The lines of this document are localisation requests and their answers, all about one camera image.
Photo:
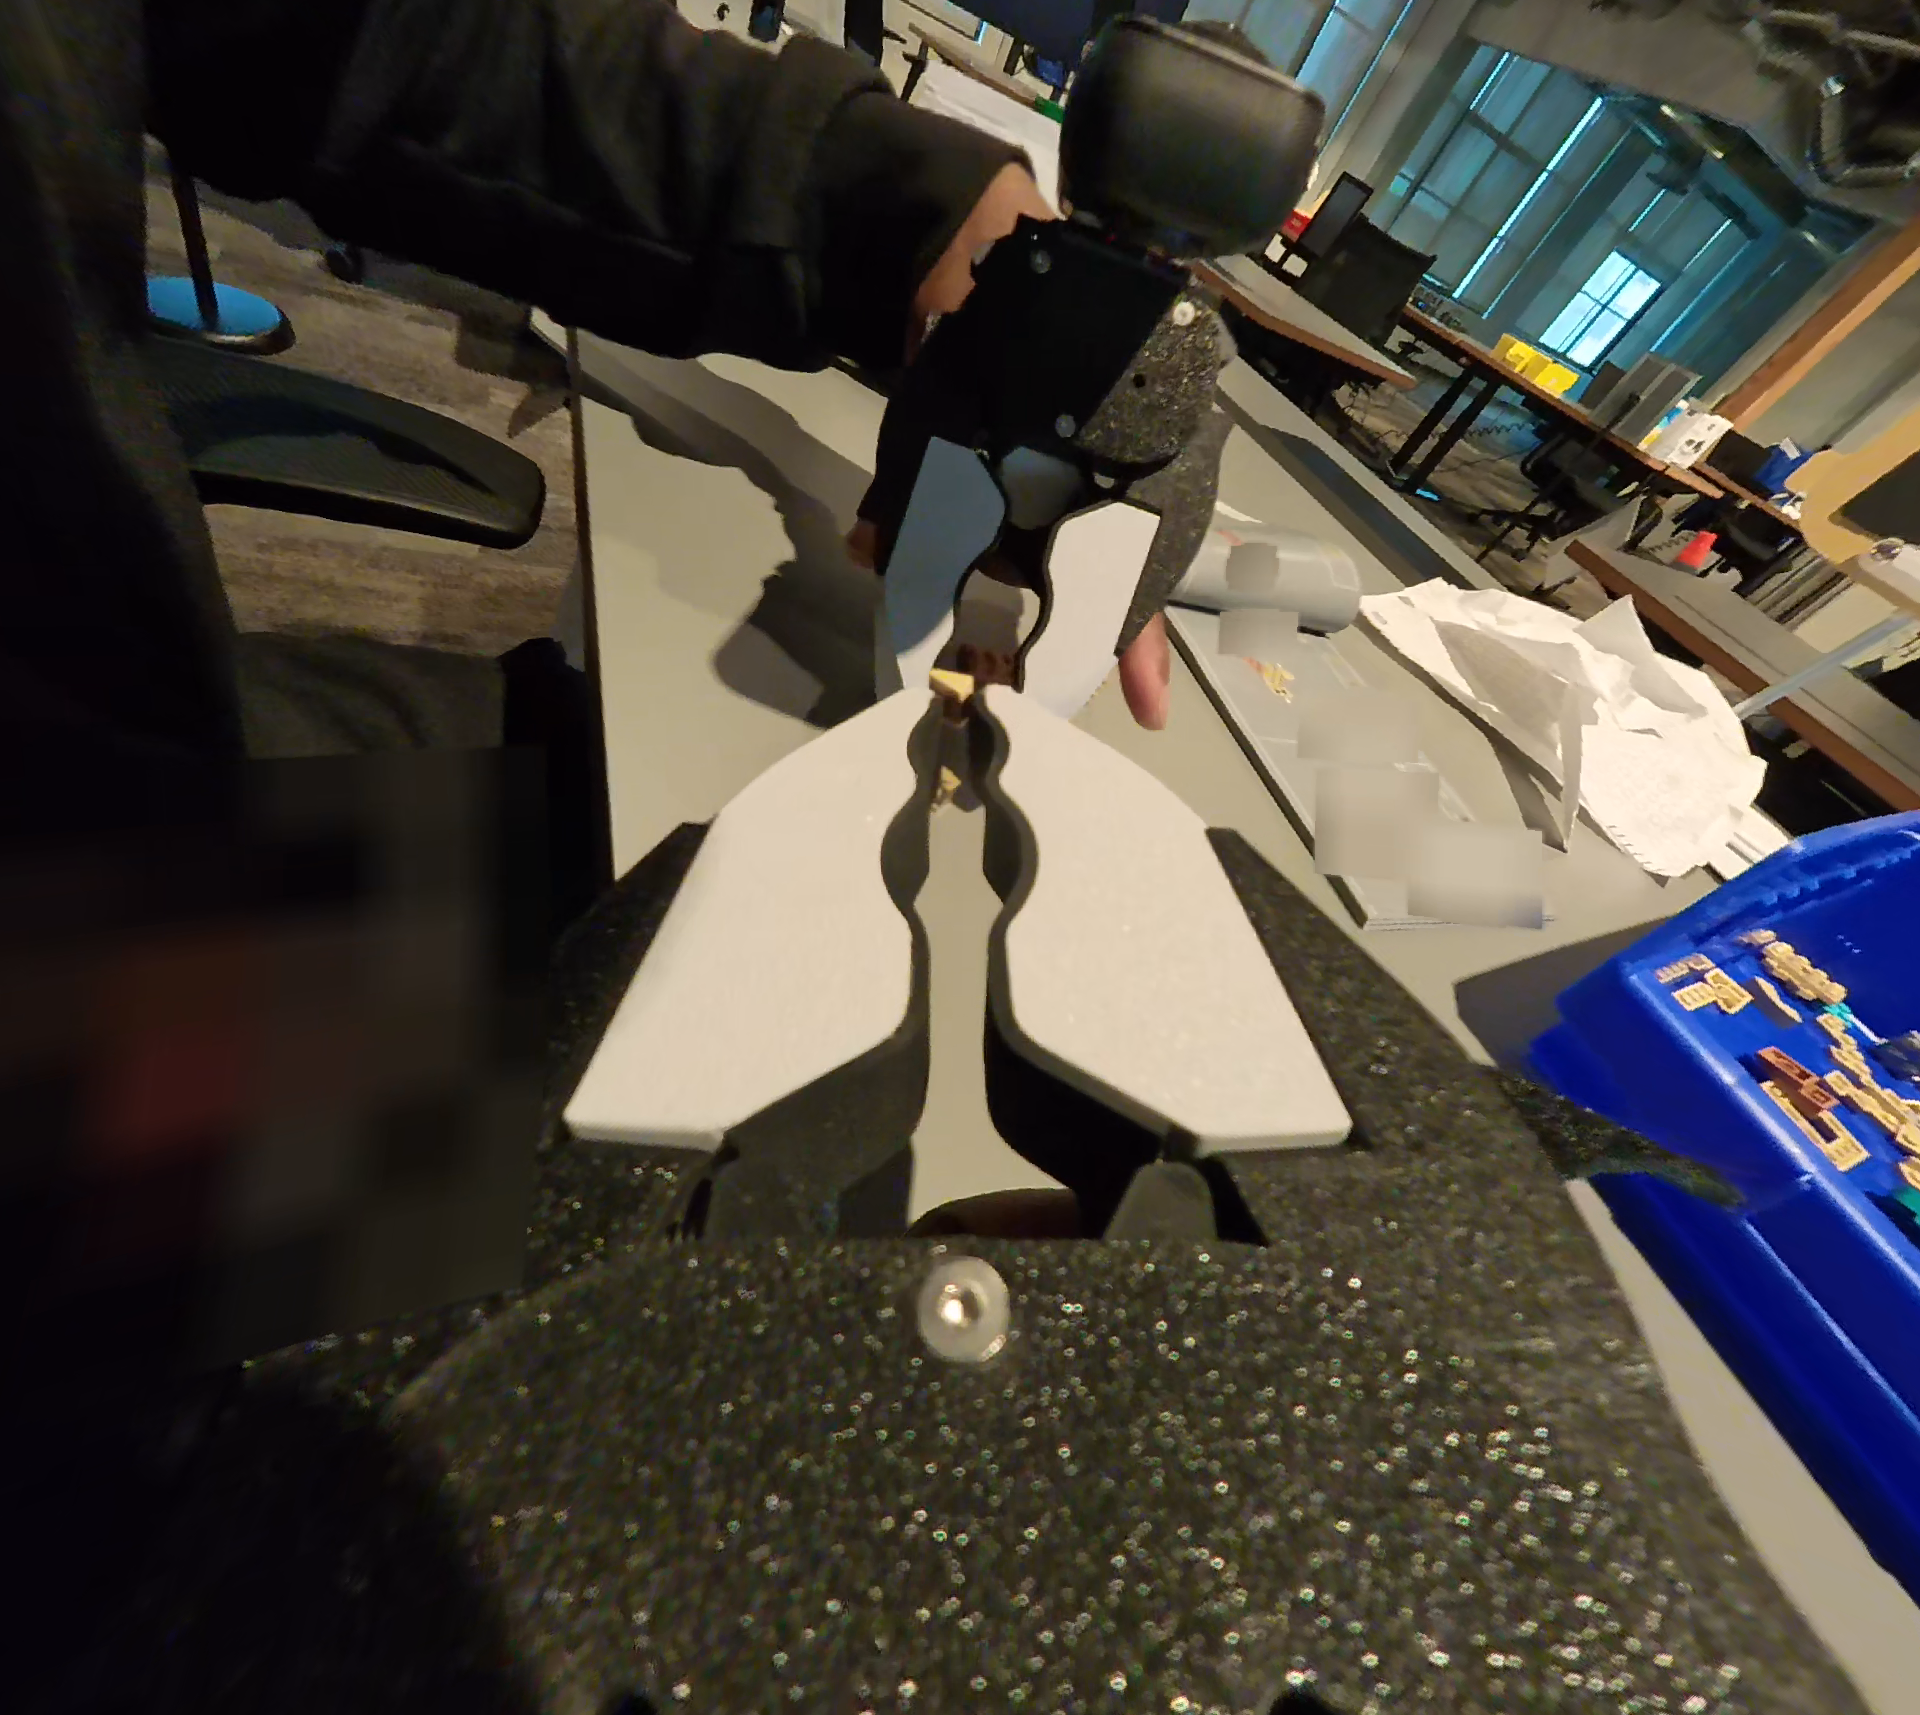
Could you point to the crumpled white paper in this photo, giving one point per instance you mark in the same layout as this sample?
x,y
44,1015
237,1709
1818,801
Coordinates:
x,y
1591,709

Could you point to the grey instruction booklet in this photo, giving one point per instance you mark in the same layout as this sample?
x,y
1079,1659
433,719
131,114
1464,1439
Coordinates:
x,y
1350,755

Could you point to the grey desk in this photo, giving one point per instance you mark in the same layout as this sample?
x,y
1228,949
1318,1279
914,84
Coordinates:
x,y
721,575

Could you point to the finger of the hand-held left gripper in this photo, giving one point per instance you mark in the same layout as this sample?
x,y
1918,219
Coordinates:
x,y
930,559
1086,605

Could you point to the person's left forearm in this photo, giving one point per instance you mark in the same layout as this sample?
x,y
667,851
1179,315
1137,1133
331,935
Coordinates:
x,y
600,126

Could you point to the black office chair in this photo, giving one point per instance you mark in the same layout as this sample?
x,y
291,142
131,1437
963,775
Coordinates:
x,y
331,439

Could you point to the small yellow brick assembly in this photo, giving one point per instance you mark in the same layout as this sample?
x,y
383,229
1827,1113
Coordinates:
x,y
955,689

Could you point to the pile of toy bricks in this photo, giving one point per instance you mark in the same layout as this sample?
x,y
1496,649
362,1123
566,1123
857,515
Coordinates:
x,y
1800,1055

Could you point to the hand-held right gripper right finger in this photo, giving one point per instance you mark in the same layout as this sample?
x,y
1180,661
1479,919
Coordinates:
x,y
1171,981

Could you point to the person's left hand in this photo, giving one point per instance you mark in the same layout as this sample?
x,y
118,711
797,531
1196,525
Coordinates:
x,y
1141,671

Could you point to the blue plastic bin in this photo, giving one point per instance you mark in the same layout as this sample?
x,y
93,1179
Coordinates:
x,y
1770,1205

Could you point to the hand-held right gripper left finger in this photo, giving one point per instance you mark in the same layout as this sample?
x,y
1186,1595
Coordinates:
x,y
751,981

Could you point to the wooden office table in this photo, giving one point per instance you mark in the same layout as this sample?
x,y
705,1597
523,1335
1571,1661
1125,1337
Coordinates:
x,y
1381,349

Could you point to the dark long office table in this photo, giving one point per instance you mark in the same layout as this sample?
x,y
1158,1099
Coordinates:
x,y
1770,665

